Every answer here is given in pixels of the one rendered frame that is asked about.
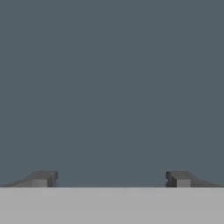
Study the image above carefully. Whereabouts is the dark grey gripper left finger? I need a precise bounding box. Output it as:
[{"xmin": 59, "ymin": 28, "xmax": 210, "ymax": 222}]
[{"xmin": 0, "ymin": 170, "xmax": 59, "ymax": 188}]

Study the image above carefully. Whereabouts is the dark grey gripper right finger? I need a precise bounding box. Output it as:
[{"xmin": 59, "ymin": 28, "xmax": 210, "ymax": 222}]
[{"xmin": 165, "ymin": 170, "xmax": 224, "ymax": 188}]

